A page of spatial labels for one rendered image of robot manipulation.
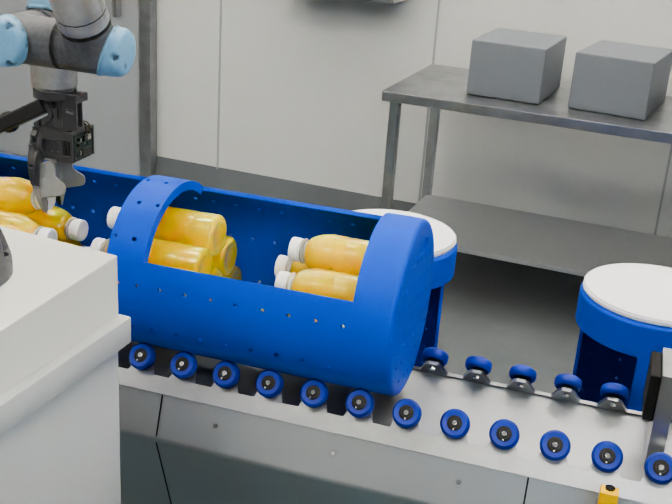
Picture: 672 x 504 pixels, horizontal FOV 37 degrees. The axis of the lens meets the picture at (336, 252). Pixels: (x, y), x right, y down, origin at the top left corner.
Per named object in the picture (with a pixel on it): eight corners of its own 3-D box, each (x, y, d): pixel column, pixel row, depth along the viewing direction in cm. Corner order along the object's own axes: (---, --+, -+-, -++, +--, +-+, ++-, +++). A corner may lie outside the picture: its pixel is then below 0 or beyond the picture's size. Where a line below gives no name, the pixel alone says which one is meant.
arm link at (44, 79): (20, 63, 161) (48, 55, 169) (21, 91, 163) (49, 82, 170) (61, 69, 159) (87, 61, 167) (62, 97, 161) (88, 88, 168)
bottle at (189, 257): (195, 295, 159) (91, 275, 163) (213, 284, 165) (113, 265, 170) (197, 253, 157) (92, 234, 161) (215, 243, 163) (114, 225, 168)
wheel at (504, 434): (522, 421, 147) (522, 423, 149) (492, 415, 149) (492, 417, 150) (516, 451, 146) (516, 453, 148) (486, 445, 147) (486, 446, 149)
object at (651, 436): (660, 470, 148) (679, 379, 143) (632, 464, 149) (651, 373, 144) (660, 437, 157) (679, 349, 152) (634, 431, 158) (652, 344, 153)
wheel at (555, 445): (573, 432, 146) (573, 434, 147) (542, 426, 147) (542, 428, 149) (568, 463, 144) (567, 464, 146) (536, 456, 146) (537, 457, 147)
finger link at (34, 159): (34, 187, 166) (36, 135, 164) (25, 186, 167) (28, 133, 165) (49, 184, 171) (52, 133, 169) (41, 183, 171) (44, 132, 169)
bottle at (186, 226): (210, 224, 160) (107, 207, 165) (211, 263, 163) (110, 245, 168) (228, 208, 166) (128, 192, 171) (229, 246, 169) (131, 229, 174)
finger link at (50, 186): (60, 218, 167) (63, 164, 166) (29, 213, 169) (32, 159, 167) (70, 216, 170) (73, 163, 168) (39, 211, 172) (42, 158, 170)
